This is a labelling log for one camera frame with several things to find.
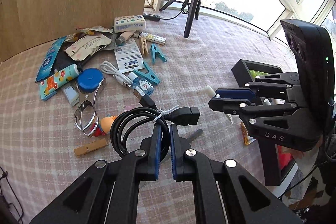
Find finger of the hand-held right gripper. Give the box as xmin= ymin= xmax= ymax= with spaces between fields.
xmin=209 ymin=98 xmax=313 ymax=144
xmin=216 ymin=72 xmax=300 ymax=104

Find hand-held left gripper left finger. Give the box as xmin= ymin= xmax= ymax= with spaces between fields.
xmin=29 ymin=124 xmax=162 ymax=224

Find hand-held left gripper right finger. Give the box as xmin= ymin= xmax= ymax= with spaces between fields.
xmin=170 ymin=124 xmax=302 ymax=224

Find black tray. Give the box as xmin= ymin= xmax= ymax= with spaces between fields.
xmin=231 ymin=59 xmax=300 ymax=184

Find small white tube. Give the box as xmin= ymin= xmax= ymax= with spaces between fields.
xmin=205 ymin=85 xmax=235 ymax=125

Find yellow-green cleaning cloth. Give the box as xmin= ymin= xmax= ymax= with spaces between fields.
xmin=249 ymin=70 xmax=271 ymax=77

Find black USB extension cable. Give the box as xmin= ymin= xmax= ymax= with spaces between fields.
xmin=110 ymin=88 xmax=201 ymax=161

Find red cloth pouch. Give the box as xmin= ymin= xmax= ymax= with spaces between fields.
xmin=278 ymin=145 xmax=294 ymax=170

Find person's right forearm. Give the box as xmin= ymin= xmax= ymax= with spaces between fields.
xmin=287 ymin=151 xmax=336 ymax=214

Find coffee creamer sachet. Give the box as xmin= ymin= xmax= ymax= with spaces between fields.
xmin=240 ymin=122 xmax=256 ymax=146

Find orange toy figure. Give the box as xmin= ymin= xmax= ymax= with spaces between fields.
xmin=91 ymin=115 xmax=118 ymax=138

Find wooden clothespin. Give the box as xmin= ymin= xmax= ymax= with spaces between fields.
xmin=139 ymin=36 xmax=149 ymax=56
xmin=73 ymin=138 xmax=109 ymax=157

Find small blue sanitizer bottle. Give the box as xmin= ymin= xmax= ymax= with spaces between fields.
xmin=128 ymin=72 xmax=154 ymax=95

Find teal plastic clothespin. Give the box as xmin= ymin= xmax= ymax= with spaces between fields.
xmin=150 ymin=43 xmax=167 ymax=64
xmin=134 ymin=61 xmax=160 ymax=85

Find large chrome clamp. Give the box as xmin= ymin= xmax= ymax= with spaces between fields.
xmin=74 ymin=76 xmax=106 ymax=138

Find blue round tape measure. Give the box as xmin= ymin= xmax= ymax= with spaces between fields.
xmin=77 ymin=68 xmax=103 ymax=93

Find white polka-dot tube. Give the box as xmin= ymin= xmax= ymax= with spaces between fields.
xmin=134 ymin=31 xmax=167 ymax=45

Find white blue printed card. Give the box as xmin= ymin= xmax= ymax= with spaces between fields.
xmin=113 ymin=38 xmax=145 ymax=73

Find small grey box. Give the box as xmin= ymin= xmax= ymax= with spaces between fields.
xmin=62 ymin=82 xmax=80 ymax=107

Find small pink tube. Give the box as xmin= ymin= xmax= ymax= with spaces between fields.
xmin=115 ymin=30 xmax=137 ymax=46

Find grapefruit print tube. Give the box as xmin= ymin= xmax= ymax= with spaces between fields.
xmin=43 ymin=64 xmax=80 ymax=93

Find teal printed box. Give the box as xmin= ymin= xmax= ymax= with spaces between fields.
xmin=39 ymin=80 xmax=57 ymax=101

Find white dotted tissue pack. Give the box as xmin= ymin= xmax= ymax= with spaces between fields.
xmin=113 ymin=13 xmax=147 ymax=33

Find torn white wrapper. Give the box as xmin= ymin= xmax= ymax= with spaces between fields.
xmin=64 ymin=26 xmax=113 ymax=61

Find black flat pouch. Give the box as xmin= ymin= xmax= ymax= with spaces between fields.
xmin=54 ymin=46 xmax=92 ymax=72

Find blue wet wipes packet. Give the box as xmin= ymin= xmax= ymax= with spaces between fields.
xmin=35 ymin=36 xmax=67 ymax=83

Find white cable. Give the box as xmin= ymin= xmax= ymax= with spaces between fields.
xmin=100 ymin=61 xmax=133 ymax=88

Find black inline cable controller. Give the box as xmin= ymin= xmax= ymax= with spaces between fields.
xmin=143 ymin=13 xmax=162 ymax=22

